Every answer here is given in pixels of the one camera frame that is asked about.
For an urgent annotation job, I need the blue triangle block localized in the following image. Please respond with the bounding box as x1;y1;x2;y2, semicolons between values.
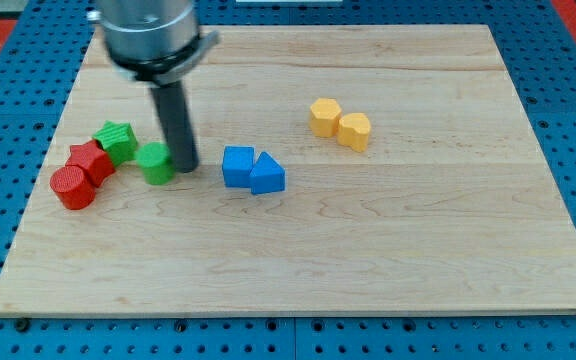
250;152;285;195

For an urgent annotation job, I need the blue cube block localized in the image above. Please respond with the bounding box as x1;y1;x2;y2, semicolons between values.
222;146;255;188

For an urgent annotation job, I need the green cylinder block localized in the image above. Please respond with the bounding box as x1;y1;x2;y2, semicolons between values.
135;142;175;185

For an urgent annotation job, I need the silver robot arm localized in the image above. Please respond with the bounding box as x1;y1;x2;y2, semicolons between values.
87;0;220;86

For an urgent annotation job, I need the yellow hexagon block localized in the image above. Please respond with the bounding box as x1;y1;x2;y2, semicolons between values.
309;98;342;138

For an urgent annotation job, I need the green star block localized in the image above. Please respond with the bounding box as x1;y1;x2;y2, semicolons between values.
92;121;138;167

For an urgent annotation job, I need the yellow heart block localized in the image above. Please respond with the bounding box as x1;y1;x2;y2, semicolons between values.
337;113;371;152

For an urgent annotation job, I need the red cylinder block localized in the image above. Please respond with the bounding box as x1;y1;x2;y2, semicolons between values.
50;166;96;210

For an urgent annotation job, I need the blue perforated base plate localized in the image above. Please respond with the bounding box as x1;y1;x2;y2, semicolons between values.
0;0;576;359

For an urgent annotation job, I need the red star block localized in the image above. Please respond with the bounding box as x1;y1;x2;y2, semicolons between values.
65;140;115;188

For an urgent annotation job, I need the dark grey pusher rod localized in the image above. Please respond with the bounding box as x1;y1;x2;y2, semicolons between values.
150;81;199;173

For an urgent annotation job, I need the wooden board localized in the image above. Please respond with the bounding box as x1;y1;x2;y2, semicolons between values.
0;25;576;319

